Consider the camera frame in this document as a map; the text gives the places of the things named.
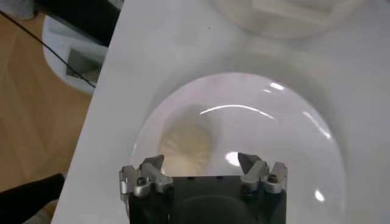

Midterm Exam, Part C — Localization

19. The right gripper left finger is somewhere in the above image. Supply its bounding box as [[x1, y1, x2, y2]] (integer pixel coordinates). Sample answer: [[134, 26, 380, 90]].
[[118, 154, 175, 204]]

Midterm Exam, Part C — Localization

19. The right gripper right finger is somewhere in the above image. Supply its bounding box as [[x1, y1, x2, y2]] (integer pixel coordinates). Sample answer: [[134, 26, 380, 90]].
[[237, 152, 289, 195]]

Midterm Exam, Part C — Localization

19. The white round plate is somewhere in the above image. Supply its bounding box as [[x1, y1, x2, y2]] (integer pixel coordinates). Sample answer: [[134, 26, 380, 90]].
[[129, 72, 348, 224]]

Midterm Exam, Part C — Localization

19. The white steamed baozi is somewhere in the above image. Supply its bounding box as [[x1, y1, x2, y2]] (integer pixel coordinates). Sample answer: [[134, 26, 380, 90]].
[[158, 121, 214, 177]]

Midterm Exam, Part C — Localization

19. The thin black floor cable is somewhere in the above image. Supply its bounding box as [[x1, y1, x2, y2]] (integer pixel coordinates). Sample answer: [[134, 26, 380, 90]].
[[0, 10, 97, 89]]

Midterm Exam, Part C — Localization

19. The white electric cooker pot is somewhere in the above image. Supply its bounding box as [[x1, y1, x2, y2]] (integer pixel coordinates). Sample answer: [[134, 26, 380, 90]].
[[213, 0, 363, 40]]

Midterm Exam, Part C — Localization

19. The white robot base shell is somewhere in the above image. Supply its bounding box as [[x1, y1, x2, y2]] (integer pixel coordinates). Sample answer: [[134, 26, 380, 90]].
[[42, 15, 108, 96]]

